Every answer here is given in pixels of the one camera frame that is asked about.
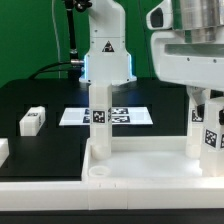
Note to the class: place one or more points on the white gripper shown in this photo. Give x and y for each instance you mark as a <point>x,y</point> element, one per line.
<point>199,65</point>

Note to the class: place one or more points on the white desk top tray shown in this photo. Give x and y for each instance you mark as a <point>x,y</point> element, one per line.
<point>143,157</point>

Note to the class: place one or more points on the fiducial marker sheet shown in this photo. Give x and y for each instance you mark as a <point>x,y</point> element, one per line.
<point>117,115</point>

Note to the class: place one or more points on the white left obstacle block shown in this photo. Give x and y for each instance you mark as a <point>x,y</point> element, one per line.
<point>4,150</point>

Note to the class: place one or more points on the white front obstacle rail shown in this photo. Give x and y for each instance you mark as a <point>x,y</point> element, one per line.
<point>41,196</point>

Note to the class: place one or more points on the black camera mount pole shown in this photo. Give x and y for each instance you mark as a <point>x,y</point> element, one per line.
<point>80,6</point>

